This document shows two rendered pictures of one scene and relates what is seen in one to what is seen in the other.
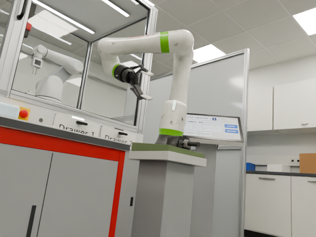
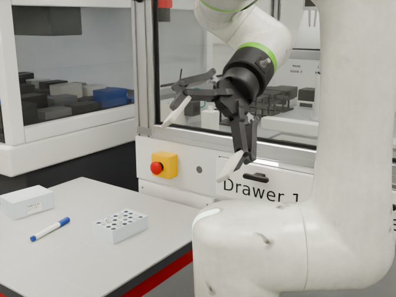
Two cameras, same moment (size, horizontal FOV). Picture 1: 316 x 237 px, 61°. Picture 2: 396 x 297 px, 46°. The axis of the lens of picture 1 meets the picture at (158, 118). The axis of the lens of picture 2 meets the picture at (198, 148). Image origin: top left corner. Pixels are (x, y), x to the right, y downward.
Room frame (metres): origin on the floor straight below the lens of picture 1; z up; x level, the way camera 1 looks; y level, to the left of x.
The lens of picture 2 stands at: (1.23, -0.70, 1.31)
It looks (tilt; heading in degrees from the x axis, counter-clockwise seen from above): 15 degrees down; 82
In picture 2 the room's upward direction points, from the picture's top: straight up
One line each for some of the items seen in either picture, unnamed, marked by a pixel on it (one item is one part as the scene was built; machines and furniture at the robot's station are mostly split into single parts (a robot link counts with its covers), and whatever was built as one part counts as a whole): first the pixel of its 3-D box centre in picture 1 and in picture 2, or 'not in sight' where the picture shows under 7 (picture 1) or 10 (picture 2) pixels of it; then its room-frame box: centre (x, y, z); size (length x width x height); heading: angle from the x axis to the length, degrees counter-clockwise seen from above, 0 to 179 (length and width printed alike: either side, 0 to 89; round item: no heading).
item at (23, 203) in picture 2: not in sight; (27, 201); (0.90, 0.65, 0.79); 0.13 x 0.09 x 0.05; 39
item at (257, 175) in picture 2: (80, 123); (257, 177); (1.54, 0.44, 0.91); 0.07 x 0.04 x 0.01; 137
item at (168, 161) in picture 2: (20, 114); (164, 165); (1.31, 0.68, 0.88); 0.07 x 0.05 x 0.07; 137
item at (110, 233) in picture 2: not in sight; (120, 225); (1.18, 0.46, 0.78); 0.12 x 0.08 x 0.04; 43
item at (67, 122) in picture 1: (77, 129); (261, 185); (1.56, 0.46, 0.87); 0.29 x 0.02 x 0.11; 137
